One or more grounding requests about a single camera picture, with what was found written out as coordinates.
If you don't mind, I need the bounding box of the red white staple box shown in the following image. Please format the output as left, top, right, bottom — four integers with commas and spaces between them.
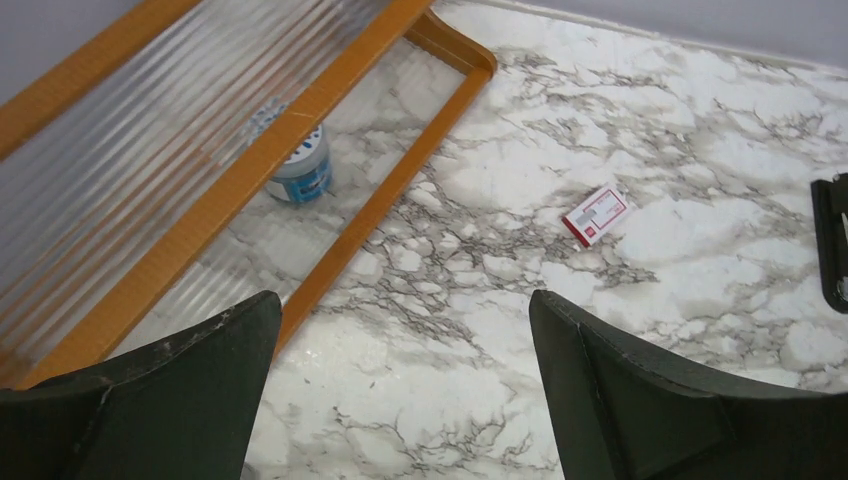
561, 184, 633, 248

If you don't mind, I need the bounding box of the orange wooden shelf rack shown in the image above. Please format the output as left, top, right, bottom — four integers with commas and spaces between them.
1, 1, 497, 388

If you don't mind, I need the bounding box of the black stapler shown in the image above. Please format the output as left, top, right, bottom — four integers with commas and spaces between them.
811, 172, 847, 314

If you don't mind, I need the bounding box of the blue white jar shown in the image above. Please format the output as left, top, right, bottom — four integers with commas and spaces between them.
265, 124, 332, 204

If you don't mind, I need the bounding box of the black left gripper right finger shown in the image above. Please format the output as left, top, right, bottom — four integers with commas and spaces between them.
529, 290, 847, 479

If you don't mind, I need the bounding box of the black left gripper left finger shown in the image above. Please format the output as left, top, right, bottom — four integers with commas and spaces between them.
1, 290, 282, 479

